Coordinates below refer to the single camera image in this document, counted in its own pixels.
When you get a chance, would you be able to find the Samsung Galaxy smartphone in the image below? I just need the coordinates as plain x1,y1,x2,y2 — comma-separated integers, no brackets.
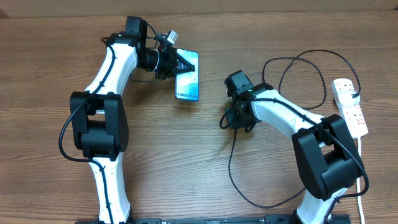
175,49,199,101

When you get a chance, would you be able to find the black USB charger cable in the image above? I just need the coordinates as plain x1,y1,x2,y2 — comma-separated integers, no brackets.
228,49,362,210

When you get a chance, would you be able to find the white charger plug adapter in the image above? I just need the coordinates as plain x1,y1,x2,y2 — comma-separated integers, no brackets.
335,90,361,108

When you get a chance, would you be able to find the white power strip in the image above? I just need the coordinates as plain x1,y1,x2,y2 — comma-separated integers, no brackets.
331,78,368,139

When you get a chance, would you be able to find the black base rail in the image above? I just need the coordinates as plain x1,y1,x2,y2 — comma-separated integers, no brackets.
74,213,352,224

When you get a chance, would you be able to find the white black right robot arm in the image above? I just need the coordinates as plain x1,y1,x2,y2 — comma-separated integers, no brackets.
221,70,369,223

